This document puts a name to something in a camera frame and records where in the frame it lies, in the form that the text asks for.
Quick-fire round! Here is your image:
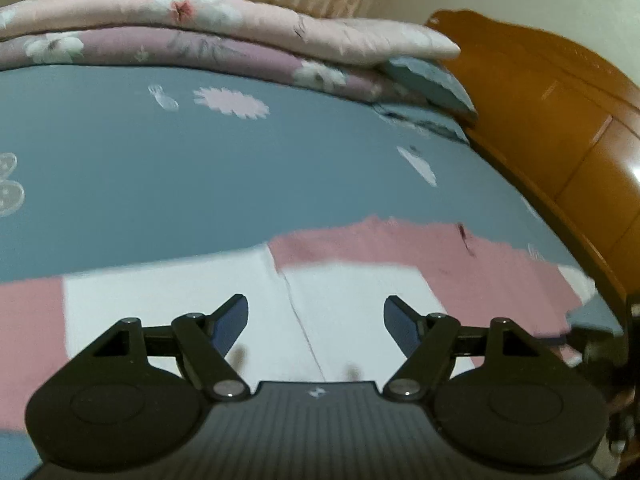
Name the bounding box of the blue pillow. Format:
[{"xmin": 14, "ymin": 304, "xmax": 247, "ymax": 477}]
[
  {"xmin": 380, "ymin": 56, "xmax": 477, "ymax": 120},
  {"xmin": 372, "ymin": 103, "xmax": 470, "ymax": 145}
]

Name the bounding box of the blue lower pillow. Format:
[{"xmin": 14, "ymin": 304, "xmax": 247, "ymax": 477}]
[{"xmin": 372, "ymin": 103, "xmax": 470, "ymax": 145}]

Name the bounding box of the mauve floral folded quilt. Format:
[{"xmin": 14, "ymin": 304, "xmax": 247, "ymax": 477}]
[{"xmin": 1, "ymin": 26, "xmax": 426, "ymax": 105}]

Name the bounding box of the pink floral folded quilt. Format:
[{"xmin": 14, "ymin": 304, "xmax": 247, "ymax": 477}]
[{"xmin": 1, "ymin": 0, "xmax": 460, "ymax": 67}]

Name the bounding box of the pink and white knit sweater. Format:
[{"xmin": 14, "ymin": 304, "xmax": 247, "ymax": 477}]
[{"xmin": 1, "ymin": 218, "xmax": 596, "ymax": 430}]

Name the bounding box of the wooden headboard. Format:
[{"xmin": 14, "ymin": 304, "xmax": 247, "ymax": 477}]
[{"xmin": 427, "ymin": 10, "xmax": 639, "ymax": 312}]

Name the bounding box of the blue upper pillow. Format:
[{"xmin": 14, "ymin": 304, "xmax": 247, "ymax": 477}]
[{"xmin": 380, "ymin": 56, "xmax": 477, "ymax": 120}]

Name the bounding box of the blue floral bed sheet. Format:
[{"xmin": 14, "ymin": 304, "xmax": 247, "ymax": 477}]
[{"xmin": 0, "ymin": 63, "xmax": 626, "ymax": 480}]

